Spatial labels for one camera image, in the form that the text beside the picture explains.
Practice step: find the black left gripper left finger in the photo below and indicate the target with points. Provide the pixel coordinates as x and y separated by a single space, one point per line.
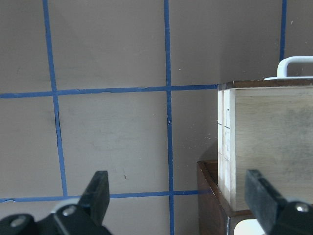
82 218

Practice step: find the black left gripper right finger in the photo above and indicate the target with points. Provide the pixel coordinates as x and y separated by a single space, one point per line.
275 214

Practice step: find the light wooden drawer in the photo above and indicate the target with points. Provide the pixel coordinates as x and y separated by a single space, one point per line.
266 125

